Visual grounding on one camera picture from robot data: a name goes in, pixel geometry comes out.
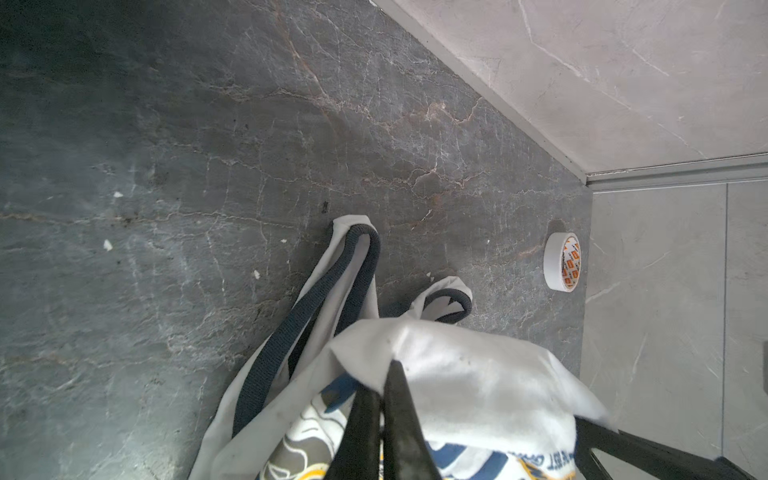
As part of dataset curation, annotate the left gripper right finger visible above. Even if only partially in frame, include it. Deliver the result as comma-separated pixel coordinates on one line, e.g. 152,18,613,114
383,360,441,480

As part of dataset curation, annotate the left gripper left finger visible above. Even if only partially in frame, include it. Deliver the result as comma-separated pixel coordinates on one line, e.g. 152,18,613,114
325,385,381,480

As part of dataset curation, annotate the white tank top navy trim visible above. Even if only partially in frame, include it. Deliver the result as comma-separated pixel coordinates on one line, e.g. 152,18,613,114
191,215,609,479

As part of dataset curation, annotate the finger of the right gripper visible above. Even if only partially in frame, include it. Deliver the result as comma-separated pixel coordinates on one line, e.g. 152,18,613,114
574,416,755,480

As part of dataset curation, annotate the roll of masking tape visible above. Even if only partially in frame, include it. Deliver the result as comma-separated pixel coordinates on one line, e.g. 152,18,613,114
543,232,582,293

